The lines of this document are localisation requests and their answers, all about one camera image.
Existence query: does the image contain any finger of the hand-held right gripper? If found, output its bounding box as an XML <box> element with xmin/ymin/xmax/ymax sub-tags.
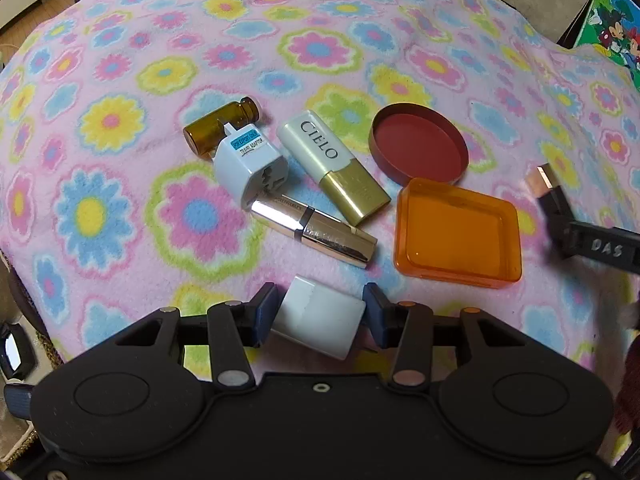
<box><xmin>525</xmin><ymin>162</ymin><xmax>576</xmax><ymax>257</ymax></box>

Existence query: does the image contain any floral fleece blanket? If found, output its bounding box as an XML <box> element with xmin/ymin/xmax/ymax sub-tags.
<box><xmin>0</xmin><ymin>0</ymin><xmax>640</xmax><ymax>381</ymax></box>

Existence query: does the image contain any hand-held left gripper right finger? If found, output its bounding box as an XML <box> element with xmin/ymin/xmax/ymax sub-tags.
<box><xmin>362</xmin><ymin>282</ymin><xmax>523</xmax><ymax>387</ymax></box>

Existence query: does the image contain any red round lid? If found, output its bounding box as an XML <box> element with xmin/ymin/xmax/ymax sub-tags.
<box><xmin>368</xmin><ymin>103</ymin><xmax>471</xmax><ymax>186</ymax></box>

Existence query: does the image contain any white travel adapter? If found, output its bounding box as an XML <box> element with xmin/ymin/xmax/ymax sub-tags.
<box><xmin>212</xmin><ymin>121</ymin><xmax>292</xmax><ymax>212</ymax></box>

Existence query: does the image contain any orange plastic box lid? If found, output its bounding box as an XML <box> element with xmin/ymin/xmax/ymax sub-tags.
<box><xmin>393</xmin><ymin>177</ymin><xmax>523</xmax><ymax>290</ymax></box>

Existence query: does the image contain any white and gold tube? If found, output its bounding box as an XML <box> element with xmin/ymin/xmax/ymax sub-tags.
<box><xmin>276</xmin><ymin>108</ymin><xmax>392</xmax><ymax>227</ymax></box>

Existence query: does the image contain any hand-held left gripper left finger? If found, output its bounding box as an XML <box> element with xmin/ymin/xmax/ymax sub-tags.
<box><xmin>116</xmin><ymin>282</ymin><xmax>279</xmax><ymax>395</ymax></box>

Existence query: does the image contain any gold lipstick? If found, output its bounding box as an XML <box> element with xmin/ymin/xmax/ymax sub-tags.
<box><xmin>250</xmin><ymin>194</ymin><xmax>378</xmax><ymax>269</ymax></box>

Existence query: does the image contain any white plug adapter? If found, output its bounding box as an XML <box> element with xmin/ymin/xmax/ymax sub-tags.
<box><xmin>270</xmin><ymin>274</ymin><xmax>367</xmax><ymax>361</ymax></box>

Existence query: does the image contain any cartoon picture book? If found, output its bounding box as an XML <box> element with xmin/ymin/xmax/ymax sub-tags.
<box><xmin>580</xmin><ymin>0</ymin><xmax>640</xmax><ymax>80</ymax></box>

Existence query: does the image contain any brown glass vial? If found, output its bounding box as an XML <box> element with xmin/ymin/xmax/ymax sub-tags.
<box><xmin>182</xmin><ymin>95</ymin><xmax>262</xmax><ymax>163</ymax></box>

